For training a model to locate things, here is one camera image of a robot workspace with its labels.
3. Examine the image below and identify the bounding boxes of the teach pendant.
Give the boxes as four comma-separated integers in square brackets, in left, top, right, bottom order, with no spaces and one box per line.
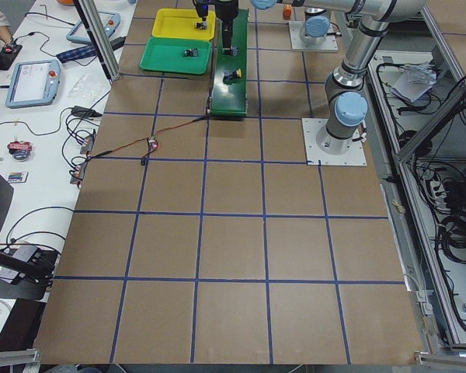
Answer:
[5,60,61,109]
[65,11,121,44]

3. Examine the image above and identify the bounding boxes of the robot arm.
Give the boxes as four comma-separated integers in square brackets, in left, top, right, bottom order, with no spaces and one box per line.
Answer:
[288,0,426,142]
[193,1,331,37]

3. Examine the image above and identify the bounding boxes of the crumpled white paper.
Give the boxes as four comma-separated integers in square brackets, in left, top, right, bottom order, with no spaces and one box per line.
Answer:
[390,63,436,103]

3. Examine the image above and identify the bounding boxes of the near teach pendant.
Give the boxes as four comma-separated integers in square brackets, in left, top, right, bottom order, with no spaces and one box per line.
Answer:
[5,60,61,109]

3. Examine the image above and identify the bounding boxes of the yellow push button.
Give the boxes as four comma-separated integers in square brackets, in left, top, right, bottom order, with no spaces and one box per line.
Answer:
[223,68,242,85]
[195,21,208,30]

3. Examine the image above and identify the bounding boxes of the green plastic tray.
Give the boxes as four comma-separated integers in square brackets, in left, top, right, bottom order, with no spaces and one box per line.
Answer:
[139,37,212,75]

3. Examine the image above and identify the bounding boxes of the aluminium frame post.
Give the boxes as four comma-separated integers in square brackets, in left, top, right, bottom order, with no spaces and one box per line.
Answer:
[74,0,120,82]

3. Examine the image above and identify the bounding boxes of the far teach pendant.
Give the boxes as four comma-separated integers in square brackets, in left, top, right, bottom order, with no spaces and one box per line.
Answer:
[65,11,121,44]

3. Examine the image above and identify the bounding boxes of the yellow plastic tray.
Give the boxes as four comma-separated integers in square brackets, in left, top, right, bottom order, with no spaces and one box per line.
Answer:
[152,9,216,41]

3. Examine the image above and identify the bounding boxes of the green push button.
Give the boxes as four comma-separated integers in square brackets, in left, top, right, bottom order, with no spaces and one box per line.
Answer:
[222,46,238,57]
[183,47,199,58]

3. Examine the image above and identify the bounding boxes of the green conveyor belt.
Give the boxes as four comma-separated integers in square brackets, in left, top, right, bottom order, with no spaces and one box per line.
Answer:
[208,9,249,117]

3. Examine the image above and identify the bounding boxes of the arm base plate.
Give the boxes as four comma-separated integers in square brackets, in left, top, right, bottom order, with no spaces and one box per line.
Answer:
[289,21,339,53]
[301,118,367,167]

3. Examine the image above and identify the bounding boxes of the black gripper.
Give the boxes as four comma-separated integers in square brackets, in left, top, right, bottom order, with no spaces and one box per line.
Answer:
[193,0,215,22]
[215,0,238,50]

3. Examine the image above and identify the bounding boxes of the red black wire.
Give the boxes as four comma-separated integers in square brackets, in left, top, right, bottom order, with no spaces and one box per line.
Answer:
[85,114,211,167]

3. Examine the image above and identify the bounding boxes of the blue plaid cloth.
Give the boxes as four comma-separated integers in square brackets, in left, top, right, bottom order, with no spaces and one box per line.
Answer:
[55,45,96,63]

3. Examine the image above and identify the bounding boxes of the orange cylinder with 4680 print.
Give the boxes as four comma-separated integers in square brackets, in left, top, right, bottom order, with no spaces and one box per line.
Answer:
[282,5,293,20]

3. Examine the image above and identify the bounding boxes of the black power adapter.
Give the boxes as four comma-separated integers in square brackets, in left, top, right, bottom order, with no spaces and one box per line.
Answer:
[71,106,103,119]

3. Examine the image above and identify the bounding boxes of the small controller circuit board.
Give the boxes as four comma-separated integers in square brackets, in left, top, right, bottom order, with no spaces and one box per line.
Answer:
[147,138,159,153]

